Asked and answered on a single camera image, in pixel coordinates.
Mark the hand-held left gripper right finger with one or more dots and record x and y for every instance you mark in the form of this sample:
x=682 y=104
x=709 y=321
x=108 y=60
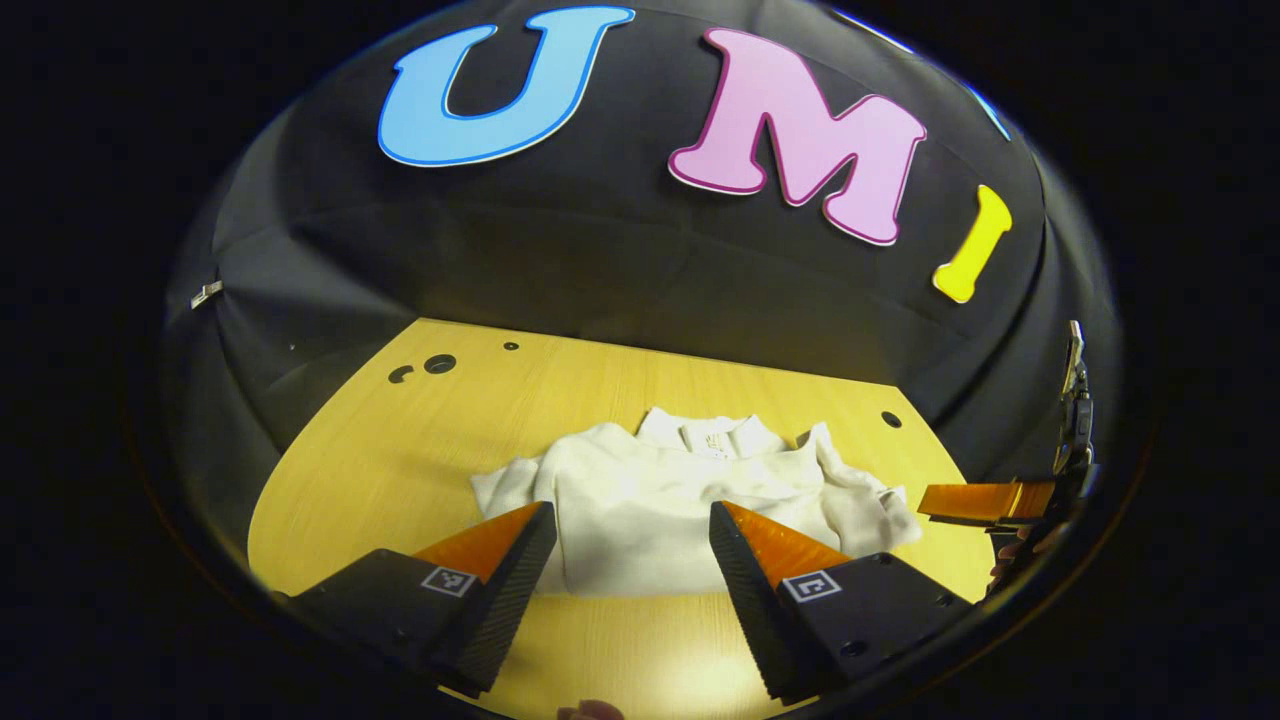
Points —
x=750 y=600

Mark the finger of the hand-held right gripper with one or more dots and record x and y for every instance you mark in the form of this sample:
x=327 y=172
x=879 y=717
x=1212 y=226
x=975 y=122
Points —
x=985 y=500

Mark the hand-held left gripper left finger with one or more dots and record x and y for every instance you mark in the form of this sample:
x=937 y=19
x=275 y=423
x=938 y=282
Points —
x=510 y=590

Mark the cream white hoodie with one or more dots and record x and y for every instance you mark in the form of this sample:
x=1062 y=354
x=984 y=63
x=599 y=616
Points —
x=640 y=520

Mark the black backdrop cloth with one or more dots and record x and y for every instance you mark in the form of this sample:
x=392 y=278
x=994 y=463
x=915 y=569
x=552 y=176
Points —
x=600 y=250

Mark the white backdrop clip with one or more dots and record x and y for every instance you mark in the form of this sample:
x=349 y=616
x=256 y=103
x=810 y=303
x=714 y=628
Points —
x=207 y=293

